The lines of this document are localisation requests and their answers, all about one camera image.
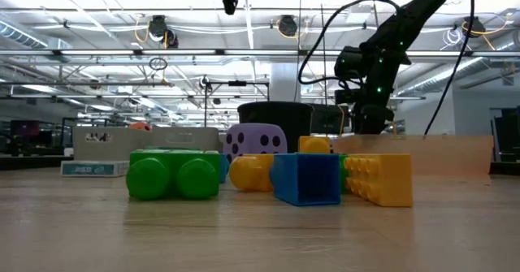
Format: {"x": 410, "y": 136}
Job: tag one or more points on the large green toy brick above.
{"x": 174, "y": 174}

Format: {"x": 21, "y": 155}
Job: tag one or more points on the blue hollow toy brick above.
{"x": 304, "y": 178}

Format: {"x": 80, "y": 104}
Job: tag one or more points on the yellow round-stud toy brick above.
{"x": 252, "y": 172}

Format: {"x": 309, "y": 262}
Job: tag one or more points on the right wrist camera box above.
{"x": 348, "y": 63}

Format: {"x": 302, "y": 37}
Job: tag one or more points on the small yellow toy brick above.
{"x": 315, "y": 145}

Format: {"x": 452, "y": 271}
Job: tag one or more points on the black background desk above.
{"x": 24, "y": 162}

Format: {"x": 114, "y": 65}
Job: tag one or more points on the orange translucent tray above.
{"x": 447, "y": 154}

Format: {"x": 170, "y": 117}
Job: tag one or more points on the medium green toy brick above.
{"x": 341, "y": 166}

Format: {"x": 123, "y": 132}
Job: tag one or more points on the black bucket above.
{"x": 292, "y": 122}

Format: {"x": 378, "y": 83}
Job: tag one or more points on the black camera stand frame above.
{"x": 237, "y": 83}

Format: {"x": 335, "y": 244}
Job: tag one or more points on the orange foam die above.
{"x": 140, "y": 126}

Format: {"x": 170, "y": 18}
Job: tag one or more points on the purple foam die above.
{"x": 254, "y": 142}

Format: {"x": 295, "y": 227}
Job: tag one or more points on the long yellow toy brick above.
{"x": 386, "y": 178}

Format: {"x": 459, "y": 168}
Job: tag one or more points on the blue playing card box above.
{"x": 93, "y": 168}

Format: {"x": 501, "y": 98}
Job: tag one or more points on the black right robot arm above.
{"x": 422, "y": 8}

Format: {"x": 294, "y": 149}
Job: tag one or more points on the light blue toy block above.
{"x": 224, "y": 166}

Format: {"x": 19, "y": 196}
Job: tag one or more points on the dark computer monitor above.
{"x": 24, "y": 128}
{"x": 508, "y": 134}

